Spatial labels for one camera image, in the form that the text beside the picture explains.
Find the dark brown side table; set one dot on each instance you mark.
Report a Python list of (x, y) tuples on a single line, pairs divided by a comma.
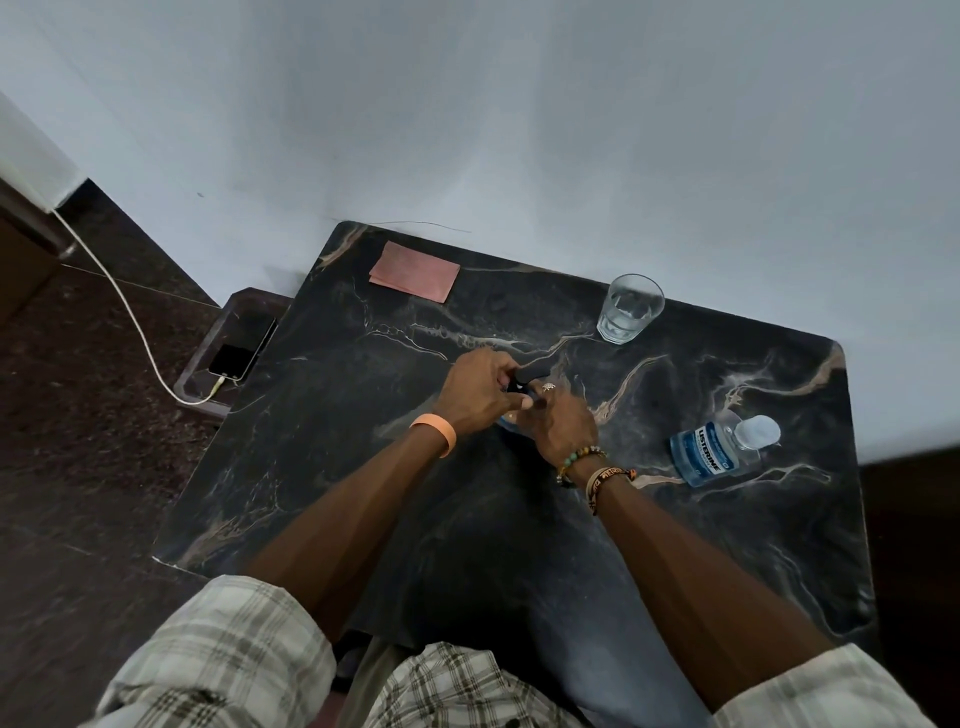
[(217, 337)]

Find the folded pink cloth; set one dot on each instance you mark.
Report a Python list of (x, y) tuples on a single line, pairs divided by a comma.
[(414, 271)]

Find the person's left hand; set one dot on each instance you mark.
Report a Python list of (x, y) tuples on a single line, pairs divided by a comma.
[(472, 390)]

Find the orange wristband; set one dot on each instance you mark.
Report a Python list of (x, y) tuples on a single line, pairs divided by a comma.
[(439, 430)]

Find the person's right hand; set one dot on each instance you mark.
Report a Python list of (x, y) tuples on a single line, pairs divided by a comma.
[(562, 427)]

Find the black bottle cap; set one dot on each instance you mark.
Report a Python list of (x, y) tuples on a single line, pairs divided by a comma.
[(529, 373)]

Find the person's right fingers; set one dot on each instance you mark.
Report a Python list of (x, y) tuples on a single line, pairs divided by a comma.
[(547, 396)]

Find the person's right forearm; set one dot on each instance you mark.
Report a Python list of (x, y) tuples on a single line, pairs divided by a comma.
[(690, 570)]

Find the clear glass of water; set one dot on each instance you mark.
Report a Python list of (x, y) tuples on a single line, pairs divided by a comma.
[(628, 311)]

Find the plaid shirt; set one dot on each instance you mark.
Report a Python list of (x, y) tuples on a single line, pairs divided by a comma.
[(225, 660)]

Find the person's left thumb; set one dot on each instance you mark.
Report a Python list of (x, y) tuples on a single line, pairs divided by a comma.
[(520, 401)]

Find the black smartphone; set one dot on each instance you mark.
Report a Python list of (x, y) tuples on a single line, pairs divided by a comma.
[(240, 346)]

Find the blue mouthwash bottle clear cap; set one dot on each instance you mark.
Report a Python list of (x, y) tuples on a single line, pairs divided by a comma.
[(712, 450)]

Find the grey trousers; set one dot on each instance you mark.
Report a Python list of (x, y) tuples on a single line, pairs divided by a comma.
[(637, 701)]

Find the person's left forearm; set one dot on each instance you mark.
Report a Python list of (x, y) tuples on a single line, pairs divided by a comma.
[(360, 517)]

